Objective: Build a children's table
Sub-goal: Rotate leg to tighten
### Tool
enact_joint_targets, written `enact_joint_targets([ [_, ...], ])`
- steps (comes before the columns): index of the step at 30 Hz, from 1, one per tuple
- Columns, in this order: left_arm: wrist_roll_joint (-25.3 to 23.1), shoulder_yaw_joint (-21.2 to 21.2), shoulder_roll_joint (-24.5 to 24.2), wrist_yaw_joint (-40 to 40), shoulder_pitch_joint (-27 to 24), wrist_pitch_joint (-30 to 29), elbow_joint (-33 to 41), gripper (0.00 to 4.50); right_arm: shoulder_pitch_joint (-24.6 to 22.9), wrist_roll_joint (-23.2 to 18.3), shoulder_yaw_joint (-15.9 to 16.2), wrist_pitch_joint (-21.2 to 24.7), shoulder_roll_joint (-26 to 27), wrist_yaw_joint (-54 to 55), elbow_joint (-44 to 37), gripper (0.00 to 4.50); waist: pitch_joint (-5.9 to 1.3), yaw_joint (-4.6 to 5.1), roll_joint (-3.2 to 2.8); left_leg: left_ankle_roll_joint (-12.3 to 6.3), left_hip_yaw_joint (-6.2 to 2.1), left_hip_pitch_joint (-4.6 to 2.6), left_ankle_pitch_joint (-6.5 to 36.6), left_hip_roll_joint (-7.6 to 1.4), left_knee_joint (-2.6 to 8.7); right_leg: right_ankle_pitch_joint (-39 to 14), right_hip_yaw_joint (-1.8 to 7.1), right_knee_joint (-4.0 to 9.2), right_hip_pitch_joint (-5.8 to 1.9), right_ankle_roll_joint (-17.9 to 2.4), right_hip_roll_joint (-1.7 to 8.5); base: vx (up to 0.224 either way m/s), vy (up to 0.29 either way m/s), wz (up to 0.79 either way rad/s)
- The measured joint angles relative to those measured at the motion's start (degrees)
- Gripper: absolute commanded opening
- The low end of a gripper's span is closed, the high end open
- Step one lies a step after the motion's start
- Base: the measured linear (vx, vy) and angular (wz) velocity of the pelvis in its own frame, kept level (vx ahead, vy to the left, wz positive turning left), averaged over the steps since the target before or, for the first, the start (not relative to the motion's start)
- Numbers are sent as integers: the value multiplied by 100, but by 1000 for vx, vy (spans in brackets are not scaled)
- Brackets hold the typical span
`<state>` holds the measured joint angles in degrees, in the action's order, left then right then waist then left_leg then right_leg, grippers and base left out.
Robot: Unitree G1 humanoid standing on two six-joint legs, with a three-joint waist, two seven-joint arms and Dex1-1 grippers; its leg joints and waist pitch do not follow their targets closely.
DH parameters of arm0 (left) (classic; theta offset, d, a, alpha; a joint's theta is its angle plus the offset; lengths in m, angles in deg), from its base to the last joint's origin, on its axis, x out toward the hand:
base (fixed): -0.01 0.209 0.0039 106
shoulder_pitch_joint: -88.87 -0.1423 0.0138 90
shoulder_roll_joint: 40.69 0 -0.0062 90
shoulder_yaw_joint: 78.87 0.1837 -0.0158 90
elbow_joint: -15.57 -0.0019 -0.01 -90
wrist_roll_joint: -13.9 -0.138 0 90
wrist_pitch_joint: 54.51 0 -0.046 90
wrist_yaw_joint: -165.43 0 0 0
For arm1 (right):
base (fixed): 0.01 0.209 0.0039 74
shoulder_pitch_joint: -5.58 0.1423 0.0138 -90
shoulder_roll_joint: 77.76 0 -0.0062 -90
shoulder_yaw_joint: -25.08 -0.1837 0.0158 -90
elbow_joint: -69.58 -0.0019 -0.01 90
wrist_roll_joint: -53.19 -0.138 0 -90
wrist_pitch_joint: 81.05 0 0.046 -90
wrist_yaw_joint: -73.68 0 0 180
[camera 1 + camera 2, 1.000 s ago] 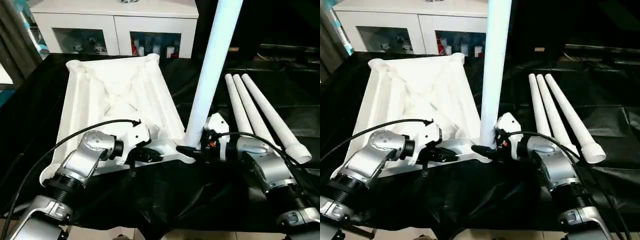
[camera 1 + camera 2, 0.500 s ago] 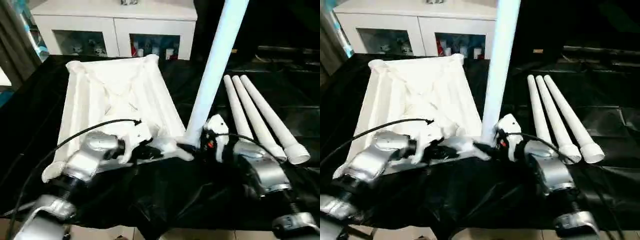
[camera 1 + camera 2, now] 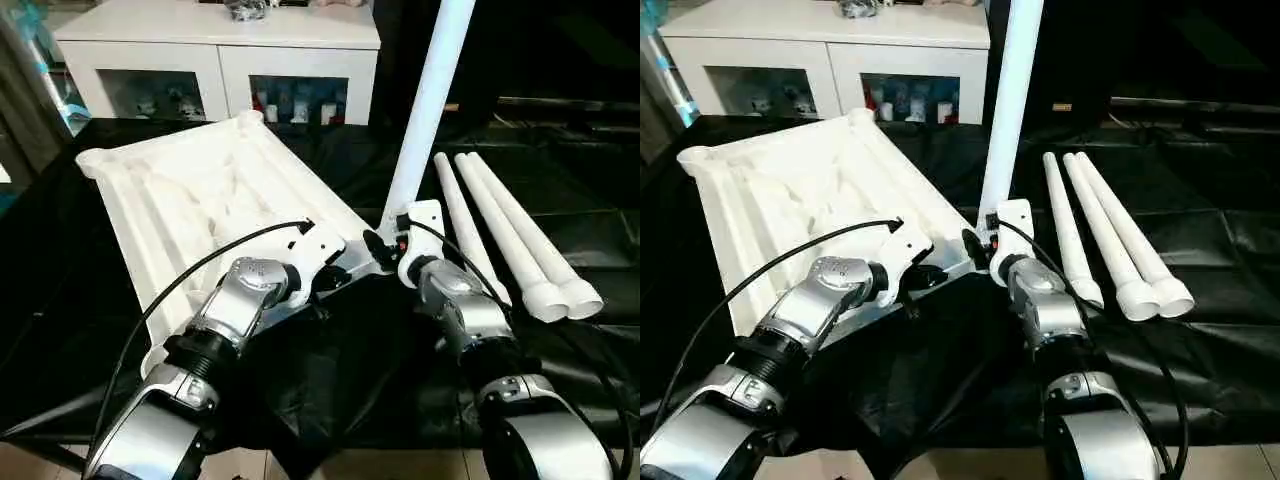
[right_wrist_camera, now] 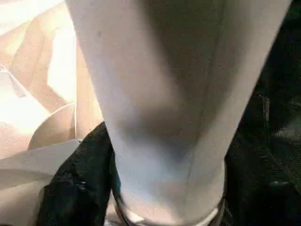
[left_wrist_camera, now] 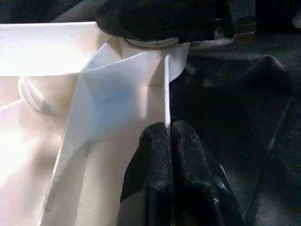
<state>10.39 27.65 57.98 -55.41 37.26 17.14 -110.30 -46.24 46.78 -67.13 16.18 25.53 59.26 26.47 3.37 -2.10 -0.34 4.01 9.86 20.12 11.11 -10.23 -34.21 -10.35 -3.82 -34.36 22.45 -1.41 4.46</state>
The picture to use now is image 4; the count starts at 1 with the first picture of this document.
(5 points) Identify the white plastic table leg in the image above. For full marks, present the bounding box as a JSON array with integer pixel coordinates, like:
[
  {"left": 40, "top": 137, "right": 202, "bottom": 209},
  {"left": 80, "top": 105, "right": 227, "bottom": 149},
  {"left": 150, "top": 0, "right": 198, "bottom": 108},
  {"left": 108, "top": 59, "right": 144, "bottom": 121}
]
[{"left": 65, "top": 0, "right": 291, "bottom": 226}]

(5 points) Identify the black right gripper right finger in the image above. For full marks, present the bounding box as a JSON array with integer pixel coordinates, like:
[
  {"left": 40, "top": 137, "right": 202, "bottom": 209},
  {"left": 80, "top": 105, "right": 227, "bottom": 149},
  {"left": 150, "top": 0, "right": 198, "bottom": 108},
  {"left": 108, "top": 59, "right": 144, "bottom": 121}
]
[{"left": 223, "top": 131, "right": 301, "bottom": 226}]

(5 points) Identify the white plastic table top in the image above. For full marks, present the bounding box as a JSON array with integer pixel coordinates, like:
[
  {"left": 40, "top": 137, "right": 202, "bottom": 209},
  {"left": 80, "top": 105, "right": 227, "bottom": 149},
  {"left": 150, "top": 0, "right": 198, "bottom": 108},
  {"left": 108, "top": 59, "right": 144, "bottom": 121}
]
[{"left": 0, "top": 0, "right": 113, "bottom": 226}]

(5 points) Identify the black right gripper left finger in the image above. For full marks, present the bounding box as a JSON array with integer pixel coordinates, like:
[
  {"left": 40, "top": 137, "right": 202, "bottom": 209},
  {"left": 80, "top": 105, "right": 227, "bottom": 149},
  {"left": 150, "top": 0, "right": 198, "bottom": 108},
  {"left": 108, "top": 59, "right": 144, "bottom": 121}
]
[{"left": 39, "top": 121, "right": 121, "bottom": 226}]

